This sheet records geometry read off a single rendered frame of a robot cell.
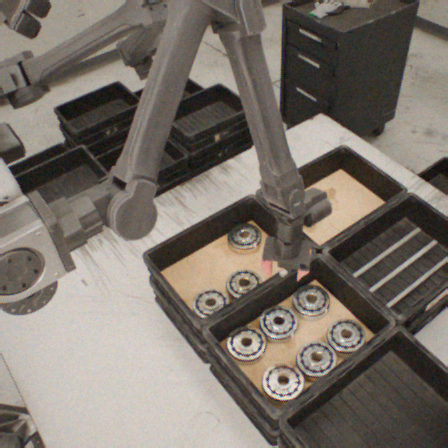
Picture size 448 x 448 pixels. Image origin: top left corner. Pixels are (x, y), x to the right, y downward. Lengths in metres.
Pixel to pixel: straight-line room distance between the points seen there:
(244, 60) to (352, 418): 0.86
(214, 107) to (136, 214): 1.97
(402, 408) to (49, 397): 0.95
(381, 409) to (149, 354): 0.67
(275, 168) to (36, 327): 1.00
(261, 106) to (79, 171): 1.65
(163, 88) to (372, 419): 0.90
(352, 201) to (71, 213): 1.12
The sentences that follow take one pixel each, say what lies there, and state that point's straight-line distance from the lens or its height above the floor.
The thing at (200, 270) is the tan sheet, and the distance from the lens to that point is 1.50.
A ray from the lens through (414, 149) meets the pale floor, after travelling 3.38.
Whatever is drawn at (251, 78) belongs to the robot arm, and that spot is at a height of 1.55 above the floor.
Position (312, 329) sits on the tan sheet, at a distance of 1.39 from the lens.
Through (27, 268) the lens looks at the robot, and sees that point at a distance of 0.79.
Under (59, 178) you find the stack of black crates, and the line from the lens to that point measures 2.47.
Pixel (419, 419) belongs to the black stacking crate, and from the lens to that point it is 1.33.
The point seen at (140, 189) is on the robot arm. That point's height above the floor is 1.48.
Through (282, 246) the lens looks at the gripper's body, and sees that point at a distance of 1.07.
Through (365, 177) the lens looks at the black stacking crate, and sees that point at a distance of 1.75.
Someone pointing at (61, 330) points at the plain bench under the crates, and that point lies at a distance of 1.63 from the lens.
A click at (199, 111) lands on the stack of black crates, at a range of 2.71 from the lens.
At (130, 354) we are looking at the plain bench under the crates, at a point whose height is 0.70.
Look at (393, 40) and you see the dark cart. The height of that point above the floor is 0.72.
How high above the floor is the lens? 2.01
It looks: 47 degrees down
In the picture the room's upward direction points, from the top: 3 degrees counter-clockwise
